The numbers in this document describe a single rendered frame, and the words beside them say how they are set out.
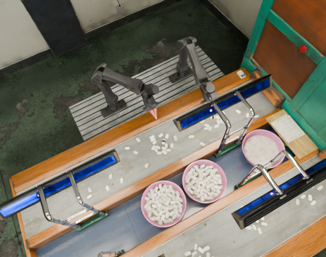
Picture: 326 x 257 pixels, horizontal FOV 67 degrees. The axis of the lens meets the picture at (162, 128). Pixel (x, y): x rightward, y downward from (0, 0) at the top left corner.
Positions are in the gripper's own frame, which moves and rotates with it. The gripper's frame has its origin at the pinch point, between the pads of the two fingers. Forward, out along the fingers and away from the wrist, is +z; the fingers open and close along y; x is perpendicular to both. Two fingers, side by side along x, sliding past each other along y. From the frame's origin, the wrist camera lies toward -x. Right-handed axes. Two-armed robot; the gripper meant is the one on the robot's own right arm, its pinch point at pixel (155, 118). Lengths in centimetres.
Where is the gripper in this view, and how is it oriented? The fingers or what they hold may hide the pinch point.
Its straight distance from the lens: 160.5
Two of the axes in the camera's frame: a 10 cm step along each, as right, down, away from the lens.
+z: 3.9, 8.9, 2.5
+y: 8.8, -4.4, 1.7
